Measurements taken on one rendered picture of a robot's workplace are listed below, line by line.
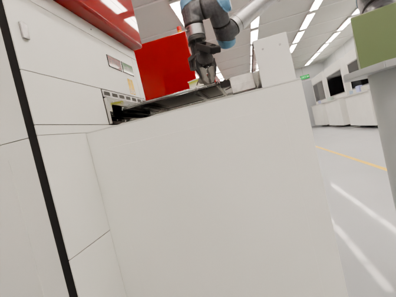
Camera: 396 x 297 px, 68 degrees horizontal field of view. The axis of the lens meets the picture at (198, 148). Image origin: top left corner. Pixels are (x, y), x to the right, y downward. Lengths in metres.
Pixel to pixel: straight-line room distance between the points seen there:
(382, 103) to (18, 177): 1.05
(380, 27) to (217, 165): 0.65
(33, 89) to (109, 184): 0.33
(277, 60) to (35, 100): 0.63
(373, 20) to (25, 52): 0.98
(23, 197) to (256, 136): 0.59
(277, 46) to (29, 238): 0.81
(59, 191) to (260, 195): 0.51
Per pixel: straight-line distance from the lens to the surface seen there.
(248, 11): 1.35
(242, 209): 0.83
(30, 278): 0.87
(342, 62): 9.72
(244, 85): 1.04
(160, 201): 0.86
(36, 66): 0.85
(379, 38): 1.10
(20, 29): 0.86
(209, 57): 1.19
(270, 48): 0.89
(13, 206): 0.83
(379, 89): 1.09
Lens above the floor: 0.73
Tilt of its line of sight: 2 degrees down
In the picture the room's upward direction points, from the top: 13 degrees counter-clockwise
